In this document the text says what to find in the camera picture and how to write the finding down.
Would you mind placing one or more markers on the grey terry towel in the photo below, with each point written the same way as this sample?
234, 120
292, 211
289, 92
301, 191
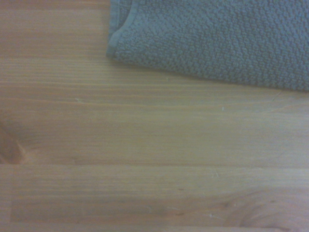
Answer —
217, 36

